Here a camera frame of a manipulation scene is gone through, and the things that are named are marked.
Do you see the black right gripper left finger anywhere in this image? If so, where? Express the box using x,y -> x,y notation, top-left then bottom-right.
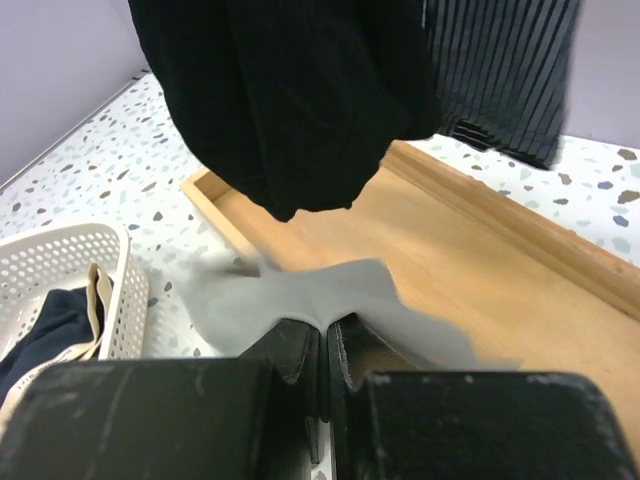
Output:
1,320 -> 320,479

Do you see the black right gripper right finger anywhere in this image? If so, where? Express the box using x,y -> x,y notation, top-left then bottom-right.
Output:
326,314 -> 639,479

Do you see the grey underwear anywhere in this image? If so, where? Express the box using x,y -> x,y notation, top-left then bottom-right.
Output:
174,257 -> 520,370

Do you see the navy underwear with beige band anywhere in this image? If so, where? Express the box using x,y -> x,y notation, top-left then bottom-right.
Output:
1,264 -> 113,431

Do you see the black underwear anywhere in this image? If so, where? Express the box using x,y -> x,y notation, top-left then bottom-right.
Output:
129,1 -> 441,222

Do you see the navy striped underwear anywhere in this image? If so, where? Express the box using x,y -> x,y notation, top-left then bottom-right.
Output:
423,0 -> 581,170

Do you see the wooden clothes rack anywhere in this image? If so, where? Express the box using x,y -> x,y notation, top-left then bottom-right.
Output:
179,138 -> 640,374

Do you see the white perforated plastic basket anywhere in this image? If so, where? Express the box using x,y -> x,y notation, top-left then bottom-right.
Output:
1,222 -> 149,360

